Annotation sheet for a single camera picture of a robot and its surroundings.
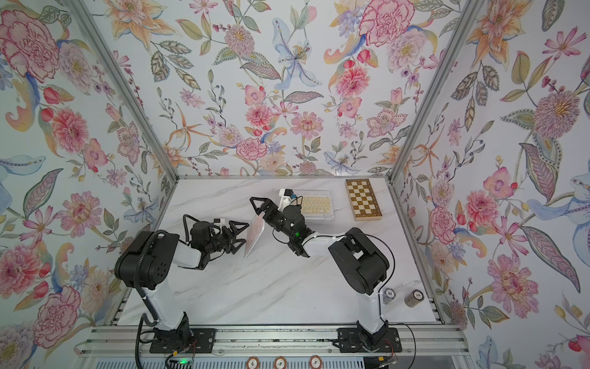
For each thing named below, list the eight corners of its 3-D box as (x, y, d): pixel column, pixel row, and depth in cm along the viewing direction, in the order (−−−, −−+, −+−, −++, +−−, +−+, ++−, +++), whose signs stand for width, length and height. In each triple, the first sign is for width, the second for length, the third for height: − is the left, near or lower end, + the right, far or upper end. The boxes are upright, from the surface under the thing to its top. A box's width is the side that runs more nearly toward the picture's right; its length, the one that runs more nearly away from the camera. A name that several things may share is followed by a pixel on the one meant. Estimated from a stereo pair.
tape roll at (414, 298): (405, 307, 83) (412, 301, 78) (402, 295, 85) (409, 289, 80) (418, 307, 83) (426, 301, 78) (414, 295, 85) (422, 289, 80)
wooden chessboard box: (352, 221, 107) (354, 216, 104) (345, 183, 122) (346, 178, 119) (380, 221, 107) (382, 216, 104) (369, 183, 122) (371, 178, 119)
